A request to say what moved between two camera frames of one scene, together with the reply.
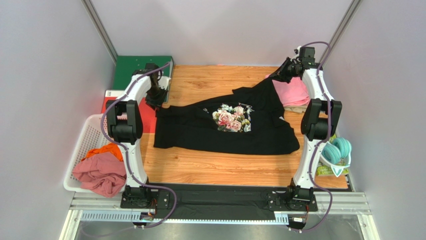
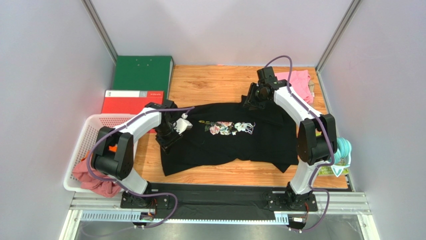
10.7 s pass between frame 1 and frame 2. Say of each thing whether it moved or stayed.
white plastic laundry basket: stayed
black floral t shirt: moved
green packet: stayed
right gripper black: moved
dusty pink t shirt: stayed
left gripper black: moved
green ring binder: stayed
